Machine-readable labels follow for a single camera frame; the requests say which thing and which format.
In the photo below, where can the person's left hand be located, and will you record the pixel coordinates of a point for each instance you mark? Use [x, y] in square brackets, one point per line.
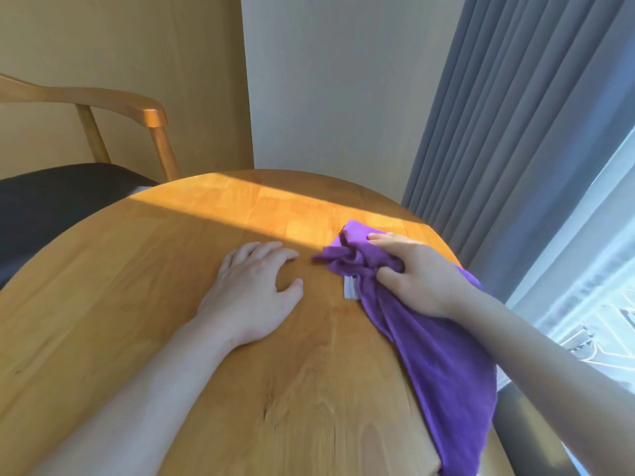
[248, 302]

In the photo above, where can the person's right hand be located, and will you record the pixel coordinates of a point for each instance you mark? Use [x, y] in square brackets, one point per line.
[426, 280]

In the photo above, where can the person's left thumb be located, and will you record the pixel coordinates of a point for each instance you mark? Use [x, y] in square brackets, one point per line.
[290, 294]

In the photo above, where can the person's left middle finger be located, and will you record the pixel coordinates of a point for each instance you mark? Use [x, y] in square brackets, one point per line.
[265, 250]

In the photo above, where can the person's right thumb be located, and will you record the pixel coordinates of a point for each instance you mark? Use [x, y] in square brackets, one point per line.
[394, 282]

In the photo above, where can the purple cleaning cloth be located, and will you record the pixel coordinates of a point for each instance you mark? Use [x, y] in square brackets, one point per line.
[421, 351]

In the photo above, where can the person's left forearm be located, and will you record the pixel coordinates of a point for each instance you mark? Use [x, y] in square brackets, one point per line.
[129, 406]

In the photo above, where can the person's right forearm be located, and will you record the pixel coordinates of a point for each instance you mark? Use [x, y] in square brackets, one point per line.
[545, 381]

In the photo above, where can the round wooden table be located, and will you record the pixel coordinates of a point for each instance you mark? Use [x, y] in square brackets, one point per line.
[213, 332]

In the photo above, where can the white sheer curtain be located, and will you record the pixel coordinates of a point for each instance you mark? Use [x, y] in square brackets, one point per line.
[580, 272]

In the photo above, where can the grey curtain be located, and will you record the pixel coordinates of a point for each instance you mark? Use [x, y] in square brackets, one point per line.
[516, 138]

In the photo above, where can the dark seat cushion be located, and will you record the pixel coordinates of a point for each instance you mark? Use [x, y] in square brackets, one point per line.
[59, 208]

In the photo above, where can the wooden armchair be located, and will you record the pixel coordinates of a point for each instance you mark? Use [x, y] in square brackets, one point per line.
[94, 123]

